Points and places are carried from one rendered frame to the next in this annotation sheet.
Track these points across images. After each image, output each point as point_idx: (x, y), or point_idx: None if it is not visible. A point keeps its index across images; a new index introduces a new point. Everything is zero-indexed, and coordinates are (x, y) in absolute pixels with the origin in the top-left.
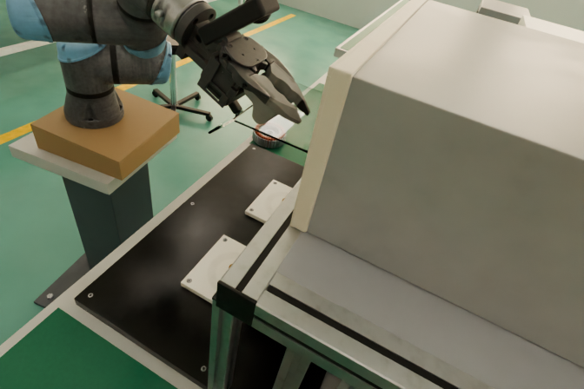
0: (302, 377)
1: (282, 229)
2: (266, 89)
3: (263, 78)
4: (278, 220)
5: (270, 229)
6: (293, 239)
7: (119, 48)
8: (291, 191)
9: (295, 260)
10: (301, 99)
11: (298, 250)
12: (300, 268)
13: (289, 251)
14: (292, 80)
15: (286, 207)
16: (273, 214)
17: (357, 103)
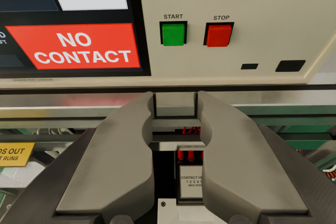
0: None
1: (318, 88)
2: (255, 143)
3: (228, 172)
4: (314, 94)
5: (332, 95)
6: (317, 75)
7: None
8: (261, 103)
9: (334, 65)
10: (152, 95)
11: (322, 67)
12: (335, 59)
13: (331, 72)
14: (105, 126)
15: (289, 97)
16: (312, 103)
17: None
